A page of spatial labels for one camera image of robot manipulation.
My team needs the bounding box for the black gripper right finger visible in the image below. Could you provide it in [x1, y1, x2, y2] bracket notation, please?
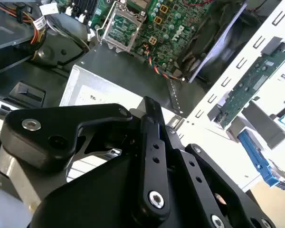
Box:
[156, 102, 277, 228]

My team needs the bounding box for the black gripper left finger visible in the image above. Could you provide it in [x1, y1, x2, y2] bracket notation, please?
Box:
[0, 96, 171, 218]

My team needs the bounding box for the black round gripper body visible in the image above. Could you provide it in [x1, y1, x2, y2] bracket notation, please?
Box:
[30, 153, 276, 228]

